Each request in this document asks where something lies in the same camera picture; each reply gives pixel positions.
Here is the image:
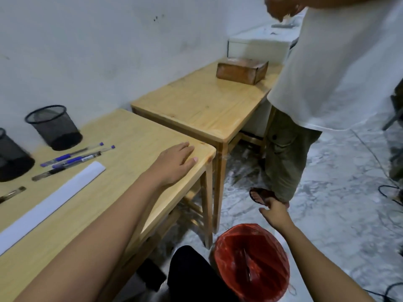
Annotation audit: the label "person's right hand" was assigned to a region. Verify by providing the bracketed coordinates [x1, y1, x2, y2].
[259, 198, 295, 232]

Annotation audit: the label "person's left hand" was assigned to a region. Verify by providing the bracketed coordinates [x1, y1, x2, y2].
[143, 141, 199, 190]

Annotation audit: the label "blue pen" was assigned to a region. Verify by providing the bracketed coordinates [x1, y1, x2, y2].
[51, 146, 116, 169]
[40, 142, 104, 168]

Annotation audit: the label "black mesh cup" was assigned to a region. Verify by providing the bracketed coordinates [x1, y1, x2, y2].
[0, 128, 36, 183]
[25, 105, 84, 152]

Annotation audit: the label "white paper strip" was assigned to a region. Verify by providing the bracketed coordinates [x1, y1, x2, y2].
[0, 161, 107, 257]

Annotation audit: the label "black pen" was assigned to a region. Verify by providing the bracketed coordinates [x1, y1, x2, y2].
[0, 186, 27, 205]
[31, 150, 102, 182]

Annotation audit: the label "person's right forearm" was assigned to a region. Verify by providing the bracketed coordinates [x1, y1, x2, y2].
[279, 223, 376, 302]

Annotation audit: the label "person's left forearm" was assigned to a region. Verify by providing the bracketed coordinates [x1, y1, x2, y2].
[14, 176, 160, 302]

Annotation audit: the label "person's black trousers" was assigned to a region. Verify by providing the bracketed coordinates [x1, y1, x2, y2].
[166, 245, 241, 302]

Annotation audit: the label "red bag lined bin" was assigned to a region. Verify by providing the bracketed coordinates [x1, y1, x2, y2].
[211, 223, 291, 302]

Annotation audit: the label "light wooden side table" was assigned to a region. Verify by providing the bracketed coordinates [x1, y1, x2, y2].
[131, 58, 284, 235]

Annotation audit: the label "brown wooden box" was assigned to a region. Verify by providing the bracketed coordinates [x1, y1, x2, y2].
[216, 57, 269, 86]

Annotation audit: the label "white appliance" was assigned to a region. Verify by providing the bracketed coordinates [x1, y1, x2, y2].
[227, 15, 304, 65]

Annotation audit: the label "black metal stand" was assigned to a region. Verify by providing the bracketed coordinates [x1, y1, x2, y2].
[382, 78, 403, 183]

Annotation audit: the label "black cable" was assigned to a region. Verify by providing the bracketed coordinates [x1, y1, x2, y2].
[377, 185, 403, 206]

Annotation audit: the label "thin grey cable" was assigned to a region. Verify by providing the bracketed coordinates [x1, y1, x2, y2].
[351, 128, 400, 187]

